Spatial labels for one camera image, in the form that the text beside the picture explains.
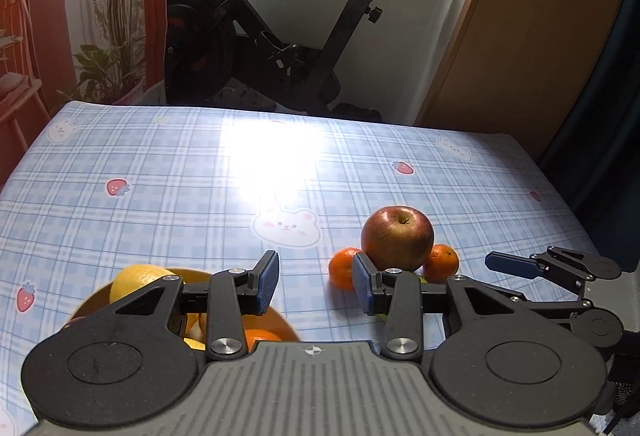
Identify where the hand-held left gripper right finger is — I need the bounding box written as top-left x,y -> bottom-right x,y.
352,252 -> 541,361

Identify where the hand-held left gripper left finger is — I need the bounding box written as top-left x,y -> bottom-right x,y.
115,250 -> 280,359

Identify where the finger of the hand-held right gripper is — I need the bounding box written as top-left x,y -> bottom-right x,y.
507,293 -> 596,322
485,246 -> 588,297

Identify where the small orange tangerine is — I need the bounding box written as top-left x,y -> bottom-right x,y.
422,243 -> 460,284
328,247 -> 365,292

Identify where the yellow bowl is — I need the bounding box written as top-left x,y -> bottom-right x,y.
65,267 -> 301,348

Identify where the orange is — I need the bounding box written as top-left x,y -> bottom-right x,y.
244,328 -> 287,345

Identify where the red apple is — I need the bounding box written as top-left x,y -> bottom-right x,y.
361,205 -> 435,272

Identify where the yellow lemon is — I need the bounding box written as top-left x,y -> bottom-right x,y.
109,265 -> 208,350

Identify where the blue plaid tablecloth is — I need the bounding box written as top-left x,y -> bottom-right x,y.
0,101 -> 608,436

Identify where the black shoe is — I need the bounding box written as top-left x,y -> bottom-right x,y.
332,102 -> 383,122

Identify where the dark blue curtain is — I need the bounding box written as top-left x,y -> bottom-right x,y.
537,0 -> 640,277

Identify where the brown wooden cabinet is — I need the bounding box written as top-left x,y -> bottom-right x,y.
415,0 -> 633,154

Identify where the black exercise bike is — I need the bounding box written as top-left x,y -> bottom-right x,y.
165,0 -> 444,119

